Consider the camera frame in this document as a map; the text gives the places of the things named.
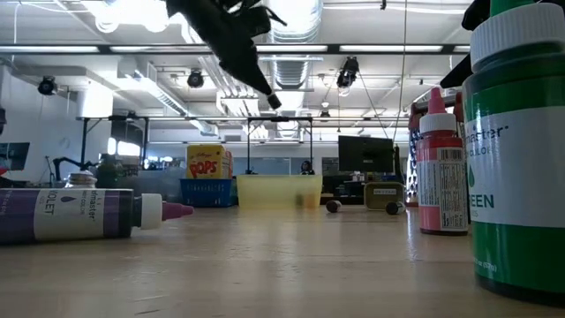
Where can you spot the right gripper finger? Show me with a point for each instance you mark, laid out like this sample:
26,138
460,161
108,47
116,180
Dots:
457,75

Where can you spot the silver ventilation duct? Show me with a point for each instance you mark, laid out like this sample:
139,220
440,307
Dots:
291,70

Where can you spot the violet food colour bottle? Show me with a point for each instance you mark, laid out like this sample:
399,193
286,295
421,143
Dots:
66,214

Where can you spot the grey translucent plastic bin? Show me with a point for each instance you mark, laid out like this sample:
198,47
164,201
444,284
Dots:
154,187

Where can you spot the black metal beam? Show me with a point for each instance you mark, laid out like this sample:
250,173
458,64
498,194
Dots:
103,48

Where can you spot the black station frame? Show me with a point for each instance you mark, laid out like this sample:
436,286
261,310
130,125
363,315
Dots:
84,141

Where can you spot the dark flat screen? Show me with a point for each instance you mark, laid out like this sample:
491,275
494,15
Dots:
15,155

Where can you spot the yellow cereal box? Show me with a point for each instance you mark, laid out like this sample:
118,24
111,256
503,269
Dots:
207,161

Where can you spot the green food colour bottle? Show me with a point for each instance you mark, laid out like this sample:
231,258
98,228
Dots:
516,176

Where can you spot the blue plastic bin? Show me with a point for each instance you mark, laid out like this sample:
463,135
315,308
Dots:
205,193

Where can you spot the red cereal box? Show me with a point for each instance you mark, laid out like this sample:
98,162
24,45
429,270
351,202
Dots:
230,165

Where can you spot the dark brown dropper bottle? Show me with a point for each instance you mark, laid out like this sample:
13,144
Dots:
333,206
394,208

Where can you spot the black spotlight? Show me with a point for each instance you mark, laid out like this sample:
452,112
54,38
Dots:
195,78
46,86
348,73

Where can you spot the small clear glass jar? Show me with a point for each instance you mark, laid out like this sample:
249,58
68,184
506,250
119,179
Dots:
80,180

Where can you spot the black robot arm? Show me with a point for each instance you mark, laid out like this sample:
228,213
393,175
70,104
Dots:
66,161

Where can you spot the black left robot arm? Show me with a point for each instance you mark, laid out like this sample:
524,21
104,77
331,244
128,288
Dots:
185,6

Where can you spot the yellow translucent plastic bin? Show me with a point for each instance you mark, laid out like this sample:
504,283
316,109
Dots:
273,192

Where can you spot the person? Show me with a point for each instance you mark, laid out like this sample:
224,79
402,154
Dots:
306,167

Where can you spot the black monitor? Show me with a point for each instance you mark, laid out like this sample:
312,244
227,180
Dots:
365,154

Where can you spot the pink food colour bottle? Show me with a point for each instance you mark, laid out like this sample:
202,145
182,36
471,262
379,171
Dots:
441,190

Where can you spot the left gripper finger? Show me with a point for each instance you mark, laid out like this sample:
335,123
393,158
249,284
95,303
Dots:
240,70
259,73

